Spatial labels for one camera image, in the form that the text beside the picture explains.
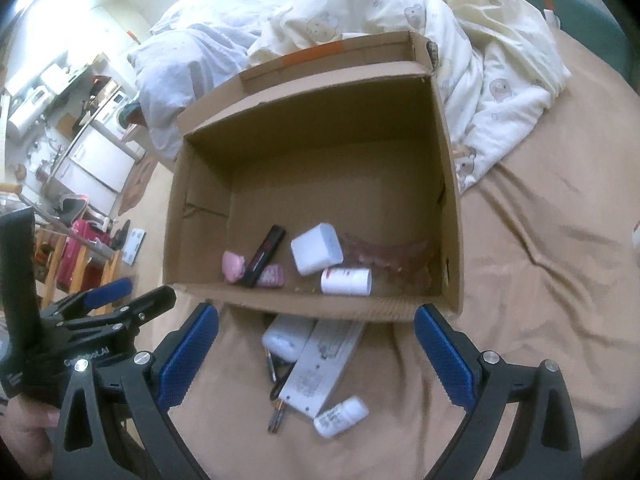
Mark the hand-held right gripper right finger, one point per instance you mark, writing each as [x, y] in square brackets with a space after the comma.
[445, 360]

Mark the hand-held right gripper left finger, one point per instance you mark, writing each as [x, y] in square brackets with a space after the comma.
[187, 355]

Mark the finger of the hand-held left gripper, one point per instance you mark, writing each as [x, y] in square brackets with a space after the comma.
[107, 291]
[150, 305]

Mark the dark pen-like tools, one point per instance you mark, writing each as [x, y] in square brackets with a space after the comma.
[271, 367]

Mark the pink oval case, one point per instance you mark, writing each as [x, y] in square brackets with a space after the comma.
[232, 266]

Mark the white earbuds case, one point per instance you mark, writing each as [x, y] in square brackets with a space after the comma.
[285, 337]

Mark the pink transparent bag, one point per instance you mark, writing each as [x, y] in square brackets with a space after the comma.
[395, 257]

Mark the small white pill bottle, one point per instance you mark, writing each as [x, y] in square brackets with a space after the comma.
[340, 416]

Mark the black rectangular tube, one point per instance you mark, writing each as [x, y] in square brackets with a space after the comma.
[262, 257]

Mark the long white remote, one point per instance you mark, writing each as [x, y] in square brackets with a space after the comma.
[320, 367]

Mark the white pill bottle red label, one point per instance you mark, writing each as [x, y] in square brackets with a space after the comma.
[345, 281]

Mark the white charger adapter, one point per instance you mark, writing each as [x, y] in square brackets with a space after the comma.
[315, 250]

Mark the cardboard box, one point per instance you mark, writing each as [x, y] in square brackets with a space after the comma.
[310, 180]

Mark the person's left hand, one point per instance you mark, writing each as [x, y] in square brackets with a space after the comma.
[25, 430]

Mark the wooden chair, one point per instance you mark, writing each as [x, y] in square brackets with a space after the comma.
[111, 272]

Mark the red bag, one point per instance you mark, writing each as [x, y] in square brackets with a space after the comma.
[80, 250]

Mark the white bathroom scale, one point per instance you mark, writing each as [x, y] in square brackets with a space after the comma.
[135, 247]

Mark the brown doormat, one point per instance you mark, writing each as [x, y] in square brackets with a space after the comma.
[137, 185]

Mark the white cabinet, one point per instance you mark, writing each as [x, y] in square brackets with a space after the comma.
[100, 157]

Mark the bed with beige sheet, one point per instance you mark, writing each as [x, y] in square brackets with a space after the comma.
[540, 210]

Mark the white washing machine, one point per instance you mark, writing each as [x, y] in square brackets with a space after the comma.
[117, 112]

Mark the cluttered kitchen shelf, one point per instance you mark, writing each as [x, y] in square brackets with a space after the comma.
[45, 100]

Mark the lilac duvet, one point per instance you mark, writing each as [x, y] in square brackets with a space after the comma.
[190, 60]

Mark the cream printed blanket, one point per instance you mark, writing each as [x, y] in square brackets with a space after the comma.
[380, 0]

